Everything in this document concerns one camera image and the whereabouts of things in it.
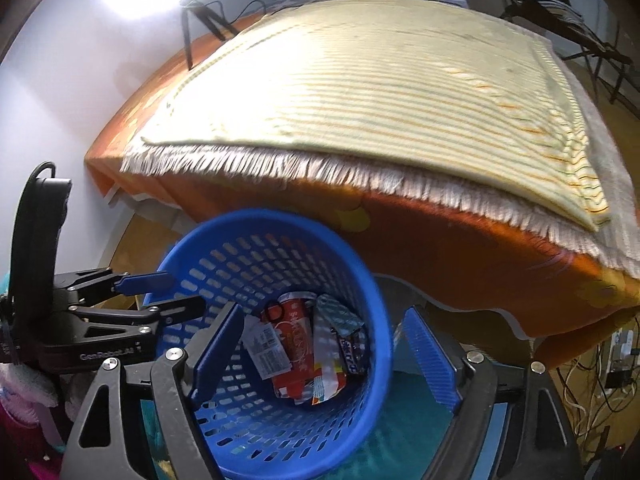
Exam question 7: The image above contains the red medicine box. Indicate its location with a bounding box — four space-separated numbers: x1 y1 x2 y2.
270 296 331 401

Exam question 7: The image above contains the black ring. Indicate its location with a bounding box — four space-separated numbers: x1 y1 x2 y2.
260 300 287 324

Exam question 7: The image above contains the orange bed sheet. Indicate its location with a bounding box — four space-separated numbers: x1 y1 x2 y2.
82 12 640 368

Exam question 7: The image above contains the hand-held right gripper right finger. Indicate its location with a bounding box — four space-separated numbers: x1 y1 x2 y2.
403 305 587 480

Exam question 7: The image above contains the black tripod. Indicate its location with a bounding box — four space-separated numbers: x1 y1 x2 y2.
180 0 238 72

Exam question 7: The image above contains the striped yellow mat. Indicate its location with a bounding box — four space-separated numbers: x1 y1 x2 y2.
120 2 631 273

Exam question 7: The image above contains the dark snack wrapper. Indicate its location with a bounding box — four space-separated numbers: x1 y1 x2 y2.
337 332 368 377

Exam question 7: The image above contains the white power strip with cables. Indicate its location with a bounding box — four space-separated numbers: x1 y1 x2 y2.
555 325 640 461

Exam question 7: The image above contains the small white sachet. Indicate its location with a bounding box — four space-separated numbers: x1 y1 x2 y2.
244 320 292 378

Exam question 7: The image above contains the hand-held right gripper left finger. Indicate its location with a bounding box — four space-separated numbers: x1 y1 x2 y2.
60 301 247 480

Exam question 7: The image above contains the blue plastic basket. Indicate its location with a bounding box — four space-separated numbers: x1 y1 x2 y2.
141 208 396 478

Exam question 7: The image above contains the white colourful-printed packaging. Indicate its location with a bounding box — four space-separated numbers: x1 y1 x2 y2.
295 305 348 406

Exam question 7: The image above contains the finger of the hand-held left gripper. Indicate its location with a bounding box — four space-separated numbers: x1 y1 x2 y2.
55 266 174 307
70 295 207 334

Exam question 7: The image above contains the fruit-printed cream tube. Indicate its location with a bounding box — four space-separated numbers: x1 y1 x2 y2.
314 294 365 338

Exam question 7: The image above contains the black folding chair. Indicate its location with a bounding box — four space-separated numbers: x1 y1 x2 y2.
490 0 633 106

